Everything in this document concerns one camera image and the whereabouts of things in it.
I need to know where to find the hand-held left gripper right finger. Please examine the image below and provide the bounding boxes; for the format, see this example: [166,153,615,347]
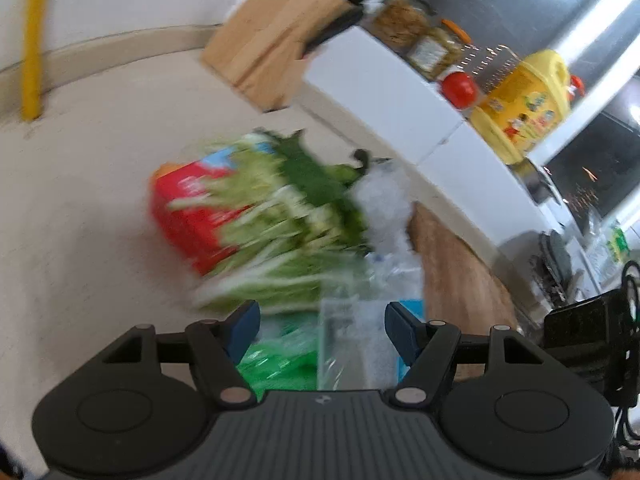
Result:
[384,301,551,407]

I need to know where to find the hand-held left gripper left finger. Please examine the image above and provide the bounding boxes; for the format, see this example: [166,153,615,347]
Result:
[90,299,262,407]

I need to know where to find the clear wrapper with blue stripe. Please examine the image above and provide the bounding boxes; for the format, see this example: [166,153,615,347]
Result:
[317,252,426,393]

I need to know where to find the leafy green vegetable scraps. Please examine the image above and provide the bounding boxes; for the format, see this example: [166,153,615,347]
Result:
[167,129,371,313]

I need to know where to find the wooden cutting board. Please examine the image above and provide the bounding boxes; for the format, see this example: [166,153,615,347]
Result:
[407,202,526,391]

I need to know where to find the grey scrubbing cloth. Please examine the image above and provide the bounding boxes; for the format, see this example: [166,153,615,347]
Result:
[540,230,573,286]

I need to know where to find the green bottle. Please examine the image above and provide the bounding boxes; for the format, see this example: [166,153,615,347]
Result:
[606,220,630,263]

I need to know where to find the red and blue snack box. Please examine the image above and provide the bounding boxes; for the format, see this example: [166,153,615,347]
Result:
[150,145,281,277]

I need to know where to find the crumpled clear plastic bag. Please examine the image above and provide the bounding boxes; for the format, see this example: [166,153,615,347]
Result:
[347,162,418,261]

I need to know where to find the yellow detergent bottle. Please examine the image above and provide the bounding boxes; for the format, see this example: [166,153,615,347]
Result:
[470,49,586,166]

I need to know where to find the red tomato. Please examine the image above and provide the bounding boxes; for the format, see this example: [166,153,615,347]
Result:
[441,71,478,110]

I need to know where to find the glass jar of green pickles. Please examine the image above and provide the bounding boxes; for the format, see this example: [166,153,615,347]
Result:
[407,19,471,81]

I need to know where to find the wooden knife block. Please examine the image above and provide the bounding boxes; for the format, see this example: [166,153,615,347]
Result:
[200,0,363,113]

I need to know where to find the glass jar of tan pickles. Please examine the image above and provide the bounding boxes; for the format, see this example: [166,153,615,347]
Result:
[370,0,433,53]

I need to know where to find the yellow pipe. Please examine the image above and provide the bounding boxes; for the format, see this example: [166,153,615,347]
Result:
[21,0,56,122]

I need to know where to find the black cable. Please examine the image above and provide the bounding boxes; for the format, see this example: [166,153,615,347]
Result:
[607,395,640,466]

